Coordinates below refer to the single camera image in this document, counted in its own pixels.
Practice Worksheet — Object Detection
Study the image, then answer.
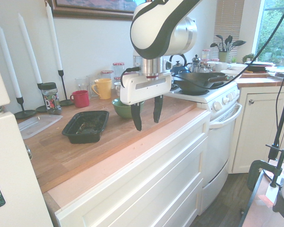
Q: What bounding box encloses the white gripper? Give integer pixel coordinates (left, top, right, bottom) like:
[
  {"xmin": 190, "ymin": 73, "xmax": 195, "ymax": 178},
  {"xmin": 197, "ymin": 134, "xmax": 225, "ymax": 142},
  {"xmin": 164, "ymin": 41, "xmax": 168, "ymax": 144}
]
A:
[{"xmin": 120, "ymin": 71, "xmax": 172, "ymax": 132}]

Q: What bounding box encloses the green ceramic bowl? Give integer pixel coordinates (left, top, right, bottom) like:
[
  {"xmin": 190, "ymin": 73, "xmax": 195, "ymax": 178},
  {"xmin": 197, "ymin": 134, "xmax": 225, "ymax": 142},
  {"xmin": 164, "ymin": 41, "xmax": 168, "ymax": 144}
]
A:
[{"xmin": 112, "ymin": 98, "xmax": 145, "ymax": 120}]

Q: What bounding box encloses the yellow mug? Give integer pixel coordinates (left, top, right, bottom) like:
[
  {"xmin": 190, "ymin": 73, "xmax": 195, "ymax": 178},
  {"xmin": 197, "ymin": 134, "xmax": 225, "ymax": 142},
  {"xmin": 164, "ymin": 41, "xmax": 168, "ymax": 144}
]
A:
[{"xmin": 91, "ymin": 78, "xmax": 113, "ymax": 100}]

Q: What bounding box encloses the tall jar red checkered lid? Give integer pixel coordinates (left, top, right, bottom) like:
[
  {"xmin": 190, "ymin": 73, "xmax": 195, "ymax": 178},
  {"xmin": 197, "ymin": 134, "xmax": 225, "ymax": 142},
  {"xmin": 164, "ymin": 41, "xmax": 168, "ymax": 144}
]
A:
[{"xmin": 112, "ymin": 61, "xmax": 125, "ymax": 79}]

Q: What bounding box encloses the black wok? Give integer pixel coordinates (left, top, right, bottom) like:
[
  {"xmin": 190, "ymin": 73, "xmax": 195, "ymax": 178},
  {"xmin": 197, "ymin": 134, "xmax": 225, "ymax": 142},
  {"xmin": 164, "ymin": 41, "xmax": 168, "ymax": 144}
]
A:
[{"xmin": 172, "ymin": 72, "xmax": 235, "ymax": 94}]

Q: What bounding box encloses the blue kettle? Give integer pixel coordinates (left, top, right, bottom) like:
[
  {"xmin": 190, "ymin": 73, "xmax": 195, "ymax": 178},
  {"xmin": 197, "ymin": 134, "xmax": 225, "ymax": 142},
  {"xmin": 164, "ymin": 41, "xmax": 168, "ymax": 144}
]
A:
[{"xmin": 169, "ymin": 53, "xmax": 193, "ymax": 74}]

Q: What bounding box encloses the clear glass mug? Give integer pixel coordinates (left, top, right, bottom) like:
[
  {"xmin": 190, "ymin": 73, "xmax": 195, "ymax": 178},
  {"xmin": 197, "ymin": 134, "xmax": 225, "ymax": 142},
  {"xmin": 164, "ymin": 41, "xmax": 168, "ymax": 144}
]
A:
[
  {"xmin": 74, "ymin": 77, "xmax": 89, "ymax": 92},
  {"xmin": 86, "ymin": 74, "xmax": 98, "ymax": 99}
]

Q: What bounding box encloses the black plastic food tray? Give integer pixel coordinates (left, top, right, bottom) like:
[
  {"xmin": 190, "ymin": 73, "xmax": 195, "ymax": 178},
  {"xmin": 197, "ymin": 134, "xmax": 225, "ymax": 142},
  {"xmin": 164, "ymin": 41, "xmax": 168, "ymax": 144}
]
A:
[{"xmin": 61, "ymin": 110, "xmax": 110, "ymax": 145}]

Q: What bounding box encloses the white drawer cabinet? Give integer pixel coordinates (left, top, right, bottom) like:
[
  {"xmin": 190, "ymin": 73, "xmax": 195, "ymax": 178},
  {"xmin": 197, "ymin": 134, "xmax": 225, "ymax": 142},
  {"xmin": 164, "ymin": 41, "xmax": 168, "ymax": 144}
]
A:
[{"xmin": 43, "ymin": 110, "xmax": 212, "ymax": 227}]

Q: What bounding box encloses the red mug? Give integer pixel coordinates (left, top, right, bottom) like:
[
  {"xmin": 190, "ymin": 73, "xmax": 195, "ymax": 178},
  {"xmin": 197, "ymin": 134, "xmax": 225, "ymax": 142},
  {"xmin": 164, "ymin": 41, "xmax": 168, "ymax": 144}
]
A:
[{"xmin": 70, "ymin": 90, "xmax": 90, "ymax": 108}]

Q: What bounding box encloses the glass french press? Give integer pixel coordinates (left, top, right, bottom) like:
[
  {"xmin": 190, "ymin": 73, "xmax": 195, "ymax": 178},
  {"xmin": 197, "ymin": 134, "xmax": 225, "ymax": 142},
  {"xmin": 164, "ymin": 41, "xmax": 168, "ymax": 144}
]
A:
[{"xmin": 191, "ymin": 54, "xmax": 202, "ymax": 73}]

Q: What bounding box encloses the white stove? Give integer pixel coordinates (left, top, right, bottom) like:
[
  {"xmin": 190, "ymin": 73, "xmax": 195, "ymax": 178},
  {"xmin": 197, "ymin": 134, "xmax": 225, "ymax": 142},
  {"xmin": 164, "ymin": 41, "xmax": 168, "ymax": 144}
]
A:
[{"xmin": 164, "ymin": 79, "xmax": 243, "ymax": 216}]

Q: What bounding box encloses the jar with red lid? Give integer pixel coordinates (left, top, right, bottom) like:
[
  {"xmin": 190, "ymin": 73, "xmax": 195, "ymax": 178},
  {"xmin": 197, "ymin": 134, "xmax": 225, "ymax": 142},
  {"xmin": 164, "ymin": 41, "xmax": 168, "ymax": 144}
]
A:
[{"xmin": 201, "ymin": 49, "xmax": 211, "ymax": 63}]

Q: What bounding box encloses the white cup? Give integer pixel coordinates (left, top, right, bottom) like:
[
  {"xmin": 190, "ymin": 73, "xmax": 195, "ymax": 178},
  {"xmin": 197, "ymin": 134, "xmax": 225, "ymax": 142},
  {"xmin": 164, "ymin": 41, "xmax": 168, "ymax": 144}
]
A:
[{"xmin": 214, "ymin": 61, "xmax": 232, "ymax": 72}]

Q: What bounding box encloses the wide white bowl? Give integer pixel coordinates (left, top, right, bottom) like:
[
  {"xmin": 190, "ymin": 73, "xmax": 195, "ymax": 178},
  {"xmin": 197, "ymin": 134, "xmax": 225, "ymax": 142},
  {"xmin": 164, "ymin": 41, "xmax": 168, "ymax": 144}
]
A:
[{"xmin": 220, "ymin": 69, "xmax": 243, "ymax": 78}]

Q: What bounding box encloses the green utensil holder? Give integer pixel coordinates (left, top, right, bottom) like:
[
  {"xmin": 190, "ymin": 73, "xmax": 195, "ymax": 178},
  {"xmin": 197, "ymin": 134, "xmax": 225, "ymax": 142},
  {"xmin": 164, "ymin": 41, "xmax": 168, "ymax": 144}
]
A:
[{"xmin": 218, "ymin": 51, "xmax": 229, "ymax": 63}]

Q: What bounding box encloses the spice jar with black lid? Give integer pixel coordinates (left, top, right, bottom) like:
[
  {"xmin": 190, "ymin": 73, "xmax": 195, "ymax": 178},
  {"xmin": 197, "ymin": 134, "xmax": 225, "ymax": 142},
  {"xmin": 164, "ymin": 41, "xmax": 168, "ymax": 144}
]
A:
[{"xmin": 40, "ymin": 82, "xmax": 62, "ymax": 116}]

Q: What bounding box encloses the white cabinet door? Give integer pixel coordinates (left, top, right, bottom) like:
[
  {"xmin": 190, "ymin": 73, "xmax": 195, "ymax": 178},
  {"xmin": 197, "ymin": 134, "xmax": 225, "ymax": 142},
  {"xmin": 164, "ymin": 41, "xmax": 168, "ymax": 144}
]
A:
[{"xmin": 231, "ymin": 86, "xmax": 284, "ymax": 175}]

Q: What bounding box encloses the clear plastic lid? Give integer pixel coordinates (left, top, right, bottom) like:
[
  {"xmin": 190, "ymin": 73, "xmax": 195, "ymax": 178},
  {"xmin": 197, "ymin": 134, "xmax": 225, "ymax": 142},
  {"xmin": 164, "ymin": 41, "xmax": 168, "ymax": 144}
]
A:
[{"xmin": 18, "ymin": 114, "xmax": 63, "ymax": 140}]

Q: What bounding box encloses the black spatula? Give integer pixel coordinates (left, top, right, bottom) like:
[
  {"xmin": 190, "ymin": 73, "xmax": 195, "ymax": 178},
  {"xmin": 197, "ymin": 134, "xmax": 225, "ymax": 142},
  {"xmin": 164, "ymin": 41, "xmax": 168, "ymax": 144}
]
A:
[{"xmin": 230, "ymin": 40, "xmax": 247, "ymax": 52}]

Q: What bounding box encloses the small green plant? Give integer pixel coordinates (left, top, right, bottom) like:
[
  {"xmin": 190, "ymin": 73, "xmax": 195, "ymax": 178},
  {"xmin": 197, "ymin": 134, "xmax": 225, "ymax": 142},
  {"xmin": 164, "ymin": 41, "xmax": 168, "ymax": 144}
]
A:
[{"xmin": 241, "ymin": 53, "xmax": 256, "ymax": 63}]

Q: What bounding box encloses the wooden framed picture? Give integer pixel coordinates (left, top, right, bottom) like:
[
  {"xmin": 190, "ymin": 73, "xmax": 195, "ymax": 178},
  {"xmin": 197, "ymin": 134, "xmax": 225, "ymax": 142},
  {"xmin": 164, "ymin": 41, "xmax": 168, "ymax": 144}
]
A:
[{"xmin": 45, "ymin": 0, "xmax": 139, "ymax": 21}]

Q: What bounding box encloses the green C-clamp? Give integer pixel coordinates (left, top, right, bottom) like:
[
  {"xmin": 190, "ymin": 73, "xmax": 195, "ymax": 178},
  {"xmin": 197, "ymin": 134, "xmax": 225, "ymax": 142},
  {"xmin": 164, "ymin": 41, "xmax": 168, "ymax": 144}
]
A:
[{"xmin": 247, "ymin": 148, "xmax": 284, "ymax": 192}]

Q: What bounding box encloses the window blind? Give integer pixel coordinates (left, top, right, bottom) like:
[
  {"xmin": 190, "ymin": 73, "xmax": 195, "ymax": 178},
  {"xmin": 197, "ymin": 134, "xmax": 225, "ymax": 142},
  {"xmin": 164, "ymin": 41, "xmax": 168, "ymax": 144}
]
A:
[{"xmin": 213, "ymin": 0, "xmax": 243, "ymax": 48}]

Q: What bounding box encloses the black pan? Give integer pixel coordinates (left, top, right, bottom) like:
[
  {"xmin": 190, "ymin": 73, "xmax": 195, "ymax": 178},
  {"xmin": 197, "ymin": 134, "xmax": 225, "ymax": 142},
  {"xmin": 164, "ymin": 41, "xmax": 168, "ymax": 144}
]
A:
[{"xmin": 244, "ymin": 61, "xmax": 275, "ymax": 72}]

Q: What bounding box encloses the black stand pole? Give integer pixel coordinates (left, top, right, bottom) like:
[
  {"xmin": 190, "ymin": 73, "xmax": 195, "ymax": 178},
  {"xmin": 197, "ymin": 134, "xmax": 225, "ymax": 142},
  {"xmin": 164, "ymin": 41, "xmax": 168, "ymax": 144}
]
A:
[{"xmin": 267, "ymin": 59, "xmax": 284, "ymax": 162}]

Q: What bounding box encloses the robot mounting table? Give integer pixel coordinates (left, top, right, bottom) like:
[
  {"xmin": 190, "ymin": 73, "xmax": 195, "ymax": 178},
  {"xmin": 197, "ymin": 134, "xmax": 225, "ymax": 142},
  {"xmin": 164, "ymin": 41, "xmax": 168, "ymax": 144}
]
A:
[{"xmin": 237, "ymin": 159, "xmax": 284, "ymax": 227}]

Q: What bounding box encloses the white refrigerator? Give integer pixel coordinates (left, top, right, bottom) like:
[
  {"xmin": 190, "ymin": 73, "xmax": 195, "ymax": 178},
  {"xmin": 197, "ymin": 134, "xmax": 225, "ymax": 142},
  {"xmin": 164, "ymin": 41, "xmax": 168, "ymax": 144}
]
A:
[{"xmin": 0, "ymin": 47, "xmax": 54, "ymax": 227}]

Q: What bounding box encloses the window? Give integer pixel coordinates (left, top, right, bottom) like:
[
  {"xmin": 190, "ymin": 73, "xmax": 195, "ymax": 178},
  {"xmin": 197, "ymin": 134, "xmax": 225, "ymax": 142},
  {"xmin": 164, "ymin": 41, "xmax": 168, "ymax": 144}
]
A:
[{"xmin": 251, "ymin": 0, "xmax": 284, "ymax": 66}]

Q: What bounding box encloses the thin black cable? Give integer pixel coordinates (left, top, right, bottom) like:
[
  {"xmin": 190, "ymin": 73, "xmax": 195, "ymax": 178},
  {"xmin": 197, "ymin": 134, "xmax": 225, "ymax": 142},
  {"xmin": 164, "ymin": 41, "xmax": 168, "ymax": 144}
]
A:
[{"xmin": 275, "ymin": 78, "xmax": 284, "ymax": 144}]

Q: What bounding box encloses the thick black cable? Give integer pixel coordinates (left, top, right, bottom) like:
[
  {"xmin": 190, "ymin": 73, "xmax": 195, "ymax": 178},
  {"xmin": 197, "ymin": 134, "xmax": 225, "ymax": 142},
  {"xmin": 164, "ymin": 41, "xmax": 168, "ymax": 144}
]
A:
[{"xmin": 120, "ymin": 0, "xmax": 284, "ymax": 90}]

